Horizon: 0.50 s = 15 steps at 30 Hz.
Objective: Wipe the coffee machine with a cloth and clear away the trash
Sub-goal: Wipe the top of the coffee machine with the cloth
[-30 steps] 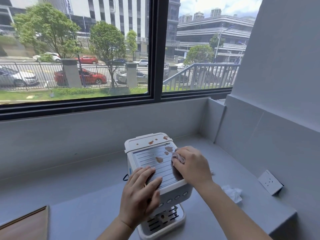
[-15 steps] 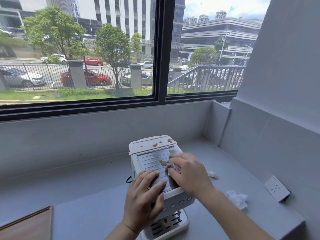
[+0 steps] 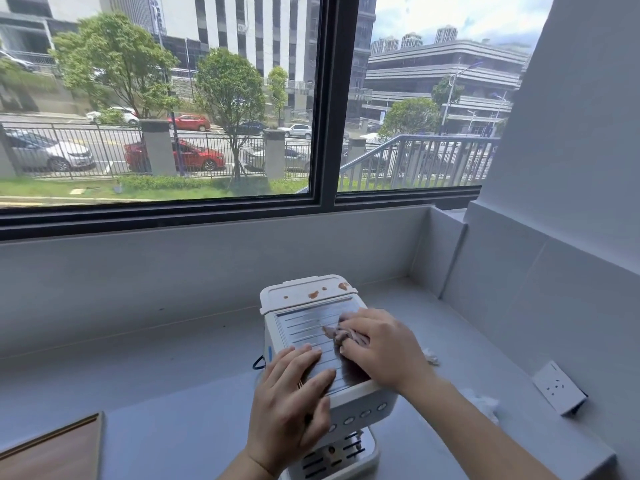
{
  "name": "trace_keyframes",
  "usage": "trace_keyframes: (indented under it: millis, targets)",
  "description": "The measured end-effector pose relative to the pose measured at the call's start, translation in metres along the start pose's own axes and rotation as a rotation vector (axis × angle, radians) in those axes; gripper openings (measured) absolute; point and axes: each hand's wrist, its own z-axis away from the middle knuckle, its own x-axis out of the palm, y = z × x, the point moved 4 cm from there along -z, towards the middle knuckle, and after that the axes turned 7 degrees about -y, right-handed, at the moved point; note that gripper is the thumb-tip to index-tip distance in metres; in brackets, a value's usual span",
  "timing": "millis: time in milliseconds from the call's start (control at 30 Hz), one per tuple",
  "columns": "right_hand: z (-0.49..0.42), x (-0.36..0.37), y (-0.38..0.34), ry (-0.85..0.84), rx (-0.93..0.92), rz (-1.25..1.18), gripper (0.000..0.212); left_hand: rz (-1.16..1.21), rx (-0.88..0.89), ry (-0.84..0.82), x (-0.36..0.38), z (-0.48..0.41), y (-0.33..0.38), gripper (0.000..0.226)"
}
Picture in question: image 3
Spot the person's left hand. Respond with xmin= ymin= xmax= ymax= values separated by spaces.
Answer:
xmin=243 ymin=344 xmax=337 ymax=478

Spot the person's right hand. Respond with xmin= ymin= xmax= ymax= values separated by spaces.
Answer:
xmin=339 ymin=308 xmax=436 ymax=395

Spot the grey-brown cleaning cloth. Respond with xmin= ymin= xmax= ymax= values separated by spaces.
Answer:
xmin=322 ymin=324 xmax=371 ymax=348

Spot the white and steel coffee machine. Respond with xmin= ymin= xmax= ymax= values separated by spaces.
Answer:
xmin=259 ymin=274 xmax=399 ymax=480

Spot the person's right forearm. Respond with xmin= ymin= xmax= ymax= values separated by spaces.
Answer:
xmin=397 ymin=369 xmax=559 ymax=480

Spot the dark grey car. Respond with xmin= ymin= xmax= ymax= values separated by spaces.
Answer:
xmin=243 ymin=144 xmax=312 ymax=173

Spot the grey stair railing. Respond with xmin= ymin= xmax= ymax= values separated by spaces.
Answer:
xmin=297 ymin=134 xmax=501 ymax=194

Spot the round leafy tree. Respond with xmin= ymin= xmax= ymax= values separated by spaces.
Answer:
xmin=378 ymin=97 xmax=442 ymax=141

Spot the wooden tray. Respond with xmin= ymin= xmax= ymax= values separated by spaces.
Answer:
xmin=0 ymin=412 xmax=106 ymax=480

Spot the large red car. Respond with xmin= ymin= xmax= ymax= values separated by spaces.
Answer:
xmin=123 ymin=139 xmax=227 ymax=173

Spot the black fence with stone pillars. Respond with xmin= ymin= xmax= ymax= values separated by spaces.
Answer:
xmin=0 ymin=119 xmax=369 ymax=181

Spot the grey tiered building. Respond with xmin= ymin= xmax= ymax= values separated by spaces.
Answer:
xmin=362 ymin=39 xmax=531 ymax=135

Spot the small red car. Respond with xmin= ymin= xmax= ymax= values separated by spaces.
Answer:
xmin=167 ymin=113 xmax=212 ymax=132

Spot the slim tree with bare trunk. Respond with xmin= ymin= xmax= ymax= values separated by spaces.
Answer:
xmin=193 ymin=48 xmax=267 ymax=181

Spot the white car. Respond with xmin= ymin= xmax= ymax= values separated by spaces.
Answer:
xmin=85 ymin=106 xmax=140 ymax=125

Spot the silver car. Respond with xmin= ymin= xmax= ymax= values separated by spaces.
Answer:
xmin=2 ymin=128 xmax=96 ymax=172

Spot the tall white building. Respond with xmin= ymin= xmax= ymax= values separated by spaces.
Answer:
xmin=0 ymin=0 xmax=321 ymax=95

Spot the large leafy tree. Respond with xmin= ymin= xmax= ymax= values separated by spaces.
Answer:
xmin=49 ymin=12 xmax=181 ymax=119

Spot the white wall socket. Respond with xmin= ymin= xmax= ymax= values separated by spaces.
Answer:
xmin=531 ymin=360 xmax=589 ymax=417

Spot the black window frame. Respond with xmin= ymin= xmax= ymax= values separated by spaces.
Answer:
xmin=0 ymin=0 xmax=483 ymax=241

